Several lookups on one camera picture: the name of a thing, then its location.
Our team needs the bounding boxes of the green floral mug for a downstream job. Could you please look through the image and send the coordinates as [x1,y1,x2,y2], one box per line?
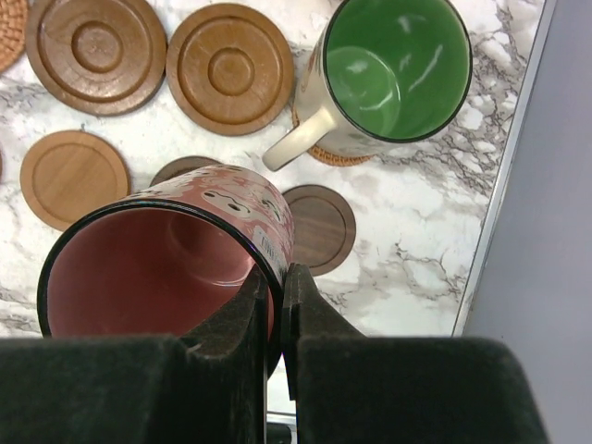
[263,0,473,171]

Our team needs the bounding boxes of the dark walnut coaster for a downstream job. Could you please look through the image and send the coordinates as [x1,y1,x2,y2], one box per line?
[283,185,356,277]
[150,155,219,186]

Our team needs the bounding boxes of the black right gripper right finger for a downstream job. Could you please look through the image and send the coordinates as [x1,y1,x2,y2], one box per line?
[281,265,549,443]

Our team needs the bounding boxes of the pink red mug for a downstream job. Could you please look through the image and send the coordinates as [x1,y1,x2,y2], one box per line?
[37,164,294,370]

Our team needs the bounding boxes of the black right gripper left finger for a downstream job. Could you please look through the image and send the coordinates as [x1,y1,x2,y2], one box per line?
[1,269,267,443]

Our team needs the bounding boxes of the grooved brown wooden coaster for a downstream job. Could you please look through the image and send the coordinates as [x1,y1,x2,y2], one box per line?
[26,0,167,116]

